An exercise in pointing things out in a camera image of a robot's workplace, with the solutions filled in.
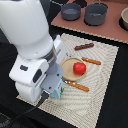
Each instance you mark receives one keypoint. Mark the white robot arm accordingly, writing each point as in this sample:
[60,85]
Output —
[37,67]

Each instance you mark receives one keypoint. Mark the beige woven placemat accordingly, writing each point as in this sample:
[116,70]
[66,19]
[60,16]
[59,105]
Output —
[76,107]

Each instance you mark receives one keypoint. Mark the brown toy stove board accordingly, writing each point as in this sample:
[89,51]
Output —
[110,29]

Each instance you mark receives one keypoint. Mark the large grey pot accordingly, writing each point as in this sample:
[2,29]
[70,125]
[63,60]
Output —
[95,14]

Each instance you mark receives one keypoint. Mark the beige round plate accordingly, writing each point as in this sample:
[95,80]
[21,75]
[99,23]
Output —
[67,65]

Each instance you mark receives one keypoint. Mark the small grey pot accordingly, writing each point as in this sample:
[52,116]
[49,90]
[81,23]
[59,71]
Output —
[70,11]

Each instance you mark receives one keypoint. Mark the light blue carton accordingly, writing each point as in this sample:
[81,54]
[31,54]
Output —
[58,90]

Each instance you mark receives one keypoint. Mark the fork with orange handle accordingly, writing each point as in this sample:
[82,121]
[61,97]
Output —
[76,85]

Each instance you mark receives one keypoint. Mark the red toy tomato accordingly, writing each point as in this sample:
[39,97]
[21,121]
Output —
[79,68]

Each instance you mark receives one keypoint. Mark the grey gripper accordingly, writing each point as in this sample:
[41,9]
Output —
[53,76]

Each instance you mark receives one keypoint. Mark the knife with orange handle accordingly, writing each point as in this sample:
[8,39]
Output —
[85,59]

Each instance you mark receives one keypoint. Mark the brown toy sausage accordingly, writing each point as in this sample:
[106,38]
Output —
[85,46]

